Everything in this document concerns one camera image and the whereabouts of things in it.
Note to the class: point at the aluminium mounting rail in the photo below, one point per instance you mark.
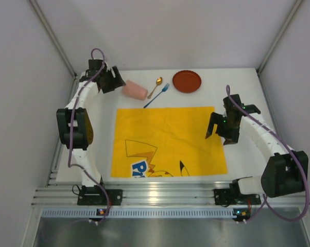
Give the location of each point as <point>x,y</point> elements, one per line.
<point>136,194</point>

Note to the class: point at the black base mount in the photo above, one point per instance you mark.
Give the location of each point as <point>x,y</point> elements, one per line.
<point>226,197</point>
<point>99,198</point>

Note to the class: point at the yellow printed cloth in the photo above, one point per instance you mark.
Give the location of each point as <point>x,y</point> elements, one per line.
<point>166,143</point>

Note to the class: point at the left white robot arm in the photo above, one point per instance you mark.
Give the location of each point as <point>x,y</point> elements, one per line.
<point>74,125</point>

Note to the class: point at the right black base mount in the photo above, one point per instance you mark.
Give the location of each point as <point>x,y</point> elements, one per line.
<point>226,197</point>

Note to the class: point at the blue plastic fork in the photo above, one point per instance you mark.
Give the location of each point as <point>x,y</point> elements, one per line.
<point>164,89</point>

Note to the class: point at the pink plastic cup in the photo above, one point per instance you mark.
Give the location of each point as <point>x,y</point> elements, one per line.
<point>134,90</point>

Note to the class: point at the perforated grey cable duct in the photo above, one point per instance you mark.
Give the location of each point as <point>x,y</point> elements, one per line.
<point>139,213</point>

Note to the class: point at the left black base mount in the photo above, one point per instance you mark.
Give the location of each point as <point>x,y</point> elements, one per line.
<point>99,198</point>

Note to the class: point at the aluminium corner post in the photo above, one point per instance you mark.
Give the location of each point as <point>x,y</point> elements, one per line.
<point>35,7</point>
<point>297,5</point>

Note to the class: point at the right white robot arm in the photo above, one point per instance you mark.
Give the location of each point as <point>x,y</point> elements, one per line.
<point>286,169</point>

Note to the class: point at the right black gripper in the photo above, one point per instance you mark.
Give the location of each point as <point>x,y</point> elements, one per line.
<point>222,126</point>

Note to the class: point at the left aluminium corner post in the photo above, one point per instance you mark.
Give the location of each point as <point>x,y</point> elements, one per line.
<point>35,7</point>

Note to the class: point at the gold metal spoon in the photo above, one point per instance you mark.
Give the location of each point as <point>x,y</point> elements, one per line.
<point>158,83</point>

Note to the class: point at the right aluminium corner post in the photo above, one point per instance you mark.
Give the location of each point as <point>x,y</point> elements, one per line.
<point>297,5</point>

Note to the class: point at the red round plate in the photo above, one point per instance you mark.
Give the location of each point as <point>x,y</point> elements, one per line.
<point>186,81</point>

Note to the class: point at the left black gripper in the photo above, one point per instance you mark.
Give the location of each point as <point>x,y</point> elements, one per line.
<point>109,80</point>

